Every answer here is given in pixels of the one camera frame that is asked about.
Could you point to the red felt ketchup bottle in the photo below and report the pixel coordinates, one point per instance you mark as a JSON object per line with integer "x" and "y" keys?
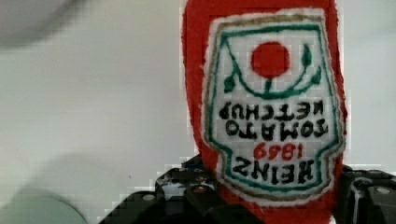
{"x": 267, "y": 103}

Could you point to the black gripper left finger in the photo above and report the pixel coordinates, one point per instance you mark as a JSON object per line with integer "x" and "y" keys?
{"x": 185, "y": 195}

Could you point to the pink round plate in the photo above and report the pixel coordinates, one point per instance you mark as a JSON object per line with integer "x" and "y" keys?
{"x": 26, "y": 21}

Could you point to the green round plate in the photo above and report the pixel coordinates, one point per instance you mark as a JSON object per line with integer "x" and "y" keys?
{"x": 39, "y": 210}

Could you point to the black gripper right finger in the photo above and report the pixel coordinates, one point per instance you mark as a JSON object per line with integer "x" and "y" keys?
{"x": 365, "y": 197}

